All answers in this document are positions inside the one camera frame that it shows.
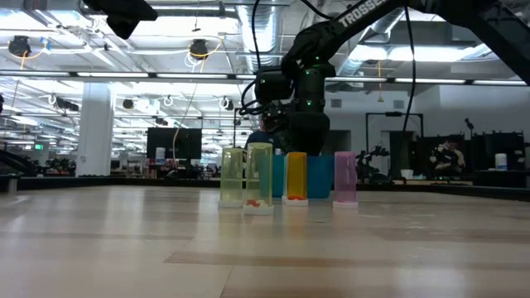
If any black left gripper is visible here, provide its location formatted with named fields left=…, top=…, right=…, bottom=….
left=82, top=0, right=159, bottom=41

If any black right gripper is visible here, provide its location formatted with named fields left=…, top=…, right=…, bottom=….
left=288, top=111, right=331, bottom=156

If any orange pill bottle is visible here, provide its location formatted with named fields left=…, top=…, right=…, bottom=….
left=282, top=151, right=310, bottom=208

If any pink pill bottle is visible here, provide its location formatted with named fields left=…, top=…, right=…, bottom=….
left=332, top=151, right=359, bottom=210

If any yellow-green bottle with pills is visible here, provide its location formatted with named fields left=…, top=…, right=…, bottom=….
left=242, top=142, right=275, bottom=217

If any yellow-green pill bottle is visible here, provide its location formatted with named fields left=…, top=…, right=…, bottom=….
left=218, top=147, right=244, bottom=209

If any blue basket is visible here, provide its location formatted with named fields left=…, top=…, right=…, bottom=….
left=258, top=155, right=335, bottom=200

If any person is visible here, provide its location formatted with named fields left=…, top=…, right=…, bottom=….
left=243, top=108, right=291, bottom=152
left=428, top=134, right=467, bottom=175

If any long ceiling light bar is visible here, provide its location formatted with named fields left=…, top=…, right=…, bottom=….
left=0, top=70, right=530, bottom=87

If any black ceiling lamp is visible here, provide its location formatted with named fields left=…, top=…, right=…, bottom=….
left=189, top=38, right=210, bottom=60
left=7, top=35, right=32, bottom=58

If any white pillar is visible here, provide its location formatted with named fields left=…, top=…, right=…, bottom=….
left=75, top=81, right=116, bottom=178

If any black monitor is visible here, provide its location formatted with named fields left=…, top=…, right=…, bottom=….
left=146, top=127, right=203, bottom=161

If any black equipment cabinet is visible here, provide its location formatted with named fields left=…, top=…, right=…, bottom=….
left=471, top=131, right=528, bottom=188

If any black slanted bar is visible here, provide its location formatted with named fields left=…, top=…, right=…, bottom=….
left=0, top=148, right=41, bottom=177

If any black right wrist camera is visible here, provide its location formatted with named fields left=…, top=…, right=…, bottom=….
left=253, top=68, right=293, bottom=105

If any black metal frame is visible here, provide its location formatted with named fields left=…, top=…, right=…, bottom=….
left=364, top=111, right=425, bottom=142

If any upright silver spiral duct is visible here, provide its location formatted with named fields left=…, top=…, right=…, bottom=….
left=238, top=3, right=287, bottom=75

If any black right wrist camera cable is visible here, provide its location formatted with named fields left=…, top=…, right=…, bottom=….
left=238, top=0, right=266, bottom=117

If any slanted silver ventilation duct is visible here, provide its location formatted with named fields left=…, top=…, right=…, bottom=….
left=337, top=18, right=409, bottom=78

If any black table border rail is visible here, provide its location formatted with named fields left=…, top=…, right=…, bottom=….
left=0, top=175, right=530, bottom=203

